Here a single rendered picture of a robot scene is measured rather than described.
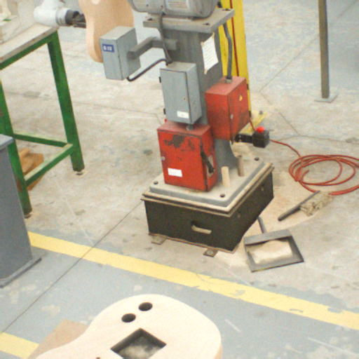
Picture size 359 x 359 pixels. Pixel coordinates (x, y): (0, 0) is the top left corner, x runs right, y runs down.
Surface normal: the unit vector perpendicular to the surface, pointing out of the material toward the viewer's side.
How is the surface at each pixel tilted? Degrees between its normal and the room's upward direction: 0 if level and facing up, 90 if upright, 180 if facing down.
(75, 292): 0
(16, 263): 90
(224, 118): 90
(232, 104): 90
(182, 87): 90
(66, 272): 0
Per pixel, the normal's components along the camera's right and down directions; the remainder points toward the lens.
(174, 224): -0.50, 0.48
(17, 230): 0.78, 0.22
